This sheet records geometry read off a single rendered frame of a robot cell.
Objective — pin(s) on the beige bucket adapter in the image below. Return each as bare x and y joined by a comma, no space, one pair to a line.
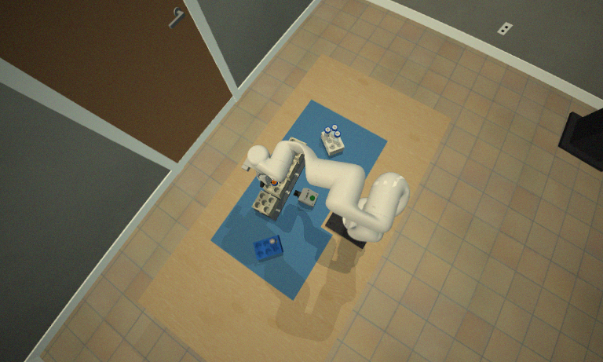
298,157
265,203
278,190
292,170

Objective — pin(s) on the blue bench mat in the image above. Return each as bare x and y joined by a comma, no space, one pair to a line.
298,225

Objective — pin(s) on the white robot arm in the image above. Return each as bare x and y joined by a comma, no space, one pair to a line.
346,182

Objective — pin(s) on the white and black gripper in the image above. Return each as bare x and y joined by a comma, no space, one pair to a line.
265,180

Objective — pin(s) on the cream tube rack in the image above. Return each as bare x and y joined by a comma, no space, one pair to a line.
331,145

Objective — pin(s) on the blue tube rack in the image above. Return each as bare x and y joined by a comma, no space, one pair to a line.
266,251

